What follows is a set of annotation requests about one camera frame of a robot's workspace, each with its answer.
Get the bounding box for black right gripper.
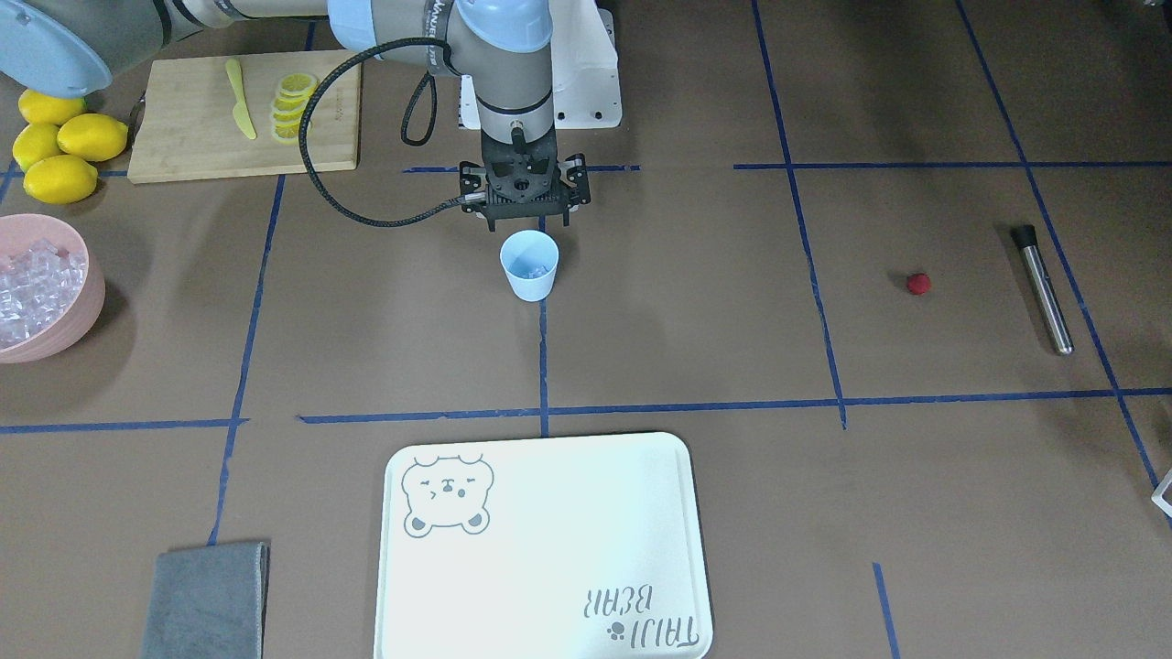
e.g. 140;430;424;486
482;128;558;184

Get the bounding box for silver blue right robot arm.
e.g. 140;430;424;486
1;1;558;174

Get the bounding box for light blue plastic cup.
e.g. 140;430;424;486
499;230;560;303

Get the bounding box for ice cubes in cup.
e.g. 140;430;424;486
511;260;553;280

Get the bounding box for pink bowl of ice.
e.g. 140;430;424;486
1;213;105;364

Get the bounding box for lemon slice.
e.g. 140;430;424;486
270;107;305;125
270;93;311;115
270;124;301;147
275;72;320;102

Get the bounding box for yellow plastic knife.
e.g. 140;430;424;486
223;57;258;140

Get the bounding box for wooden cutting board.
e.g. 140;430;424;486
128;50;350;184

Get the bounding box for white bear serving tray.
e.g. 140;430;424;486
373;432;714;658

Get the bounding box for red strawberry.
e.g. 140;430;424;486
905;272;933;297

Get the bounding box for whole yellow lemon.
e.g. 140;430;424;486
56;113;129;162
11;124;63;172
18;89;88;125
23;155;98;205

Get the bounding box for steel muddler black tip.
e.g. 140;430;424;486
1010;224;1074;356

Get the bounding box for grey folded cloth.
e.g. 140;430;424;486
139;541;270;658

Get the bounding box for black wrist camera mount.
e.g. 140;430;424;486
458;152;591;231

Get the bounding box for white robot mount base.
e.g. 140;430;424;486
454;1;624;130

